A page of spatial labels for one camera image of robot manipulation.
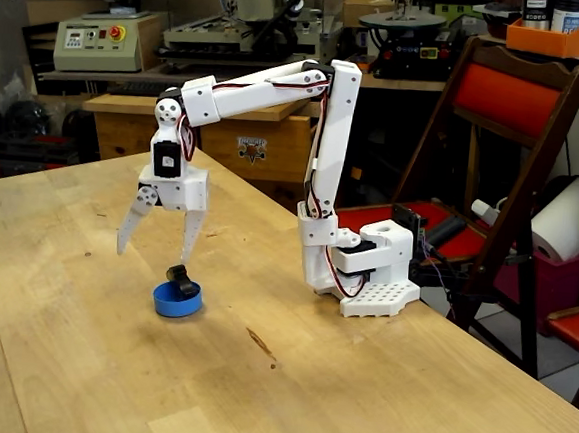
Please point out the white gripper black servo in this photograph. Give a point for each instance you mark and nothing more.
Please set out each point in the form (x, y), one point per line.
(183, 194)

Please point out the black wooden bird toy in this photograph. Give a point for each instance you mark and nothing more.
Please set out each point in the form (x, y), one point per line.
(184, 284)

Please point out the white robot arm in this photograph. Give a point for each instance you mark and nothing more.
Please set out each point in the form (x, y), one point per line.
(254, 96)

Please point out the blue round shallow box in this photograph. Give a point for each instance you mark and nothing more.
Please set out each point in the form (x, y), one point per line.
(172, 308)

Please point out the beige control box red button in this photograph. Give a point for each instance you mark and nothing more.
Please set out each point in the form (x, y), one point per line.
(96, 56)

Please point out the brown cardboard box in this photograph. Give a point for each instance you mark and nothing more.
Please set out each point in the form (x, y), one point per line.
(358, 8)

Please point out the black keyboard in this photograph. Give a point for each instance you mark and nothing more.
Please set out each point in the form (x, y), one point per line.
(139, 87)

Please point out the wooden workbench cabinet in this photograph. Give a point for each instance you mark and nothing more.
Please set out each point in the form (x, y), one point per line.
(284, 151)

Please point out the red and black toolbox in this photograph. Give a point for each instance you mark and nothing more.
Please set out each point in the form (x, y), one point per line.
(23, 155)

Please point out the black controller board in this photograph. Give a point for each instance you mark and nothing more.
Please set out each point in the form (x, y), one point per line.
(407, 218)

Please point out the black cylinder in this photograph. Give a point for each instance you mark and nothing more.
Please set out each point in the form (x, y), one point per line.
(444, 229)

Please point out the black machine round green table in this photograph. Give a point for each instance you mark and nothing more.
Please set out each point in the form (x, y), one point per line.
(407, 52)

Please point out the white plug adapter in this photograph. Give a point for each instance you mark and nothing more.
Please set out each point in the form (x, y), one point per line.
(483, 210)

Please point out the wooden folding chair red cushions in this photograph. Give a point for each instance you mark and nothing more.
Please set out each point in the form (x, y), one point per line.
(504, 98)

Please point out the pink plastic bin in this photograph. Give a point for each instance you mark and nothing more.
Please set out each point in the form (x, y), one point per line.
(559, 290)

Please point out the white paper towel roll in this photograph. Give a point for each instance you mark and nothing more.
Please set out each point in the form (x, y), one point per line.
(570, 218)

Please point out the red seat wooden chair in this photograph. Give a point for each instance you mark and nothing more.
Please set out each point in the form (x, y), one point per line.
(576, 329)

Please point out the dark can grey label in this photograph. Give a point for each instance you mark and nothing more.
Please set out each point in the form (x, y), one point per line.
(536, 12)

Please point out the orange plastic tray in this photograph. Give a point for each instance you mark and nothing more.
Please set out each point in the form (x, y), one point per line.
(559, 44)

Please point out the dark can blue label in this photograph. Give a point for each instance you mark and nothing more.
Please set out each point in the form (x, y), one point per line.
(568, 18)

